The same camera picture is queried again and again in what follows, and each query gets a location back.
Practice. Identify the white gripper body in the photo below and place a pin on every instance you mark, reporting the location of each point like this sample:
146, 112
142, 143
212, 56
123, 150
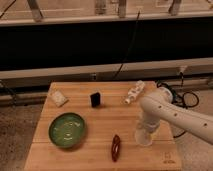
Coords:
144, 127

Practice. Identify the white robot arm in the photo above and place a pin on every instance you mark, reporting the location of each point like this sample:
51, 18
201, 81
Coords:
157, 105

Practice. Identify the black eraser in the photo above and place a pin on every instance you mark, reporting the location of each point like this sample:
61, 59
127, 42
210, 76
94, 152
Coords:
95, 99

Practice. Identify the green ceramic bowl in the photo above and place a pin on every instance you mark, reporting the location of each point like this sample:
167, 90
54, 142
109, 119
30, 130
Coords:
67, 130

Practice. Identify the dark red oblong object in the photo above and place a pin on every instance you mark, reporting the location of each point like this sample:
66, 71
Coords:
115, 148

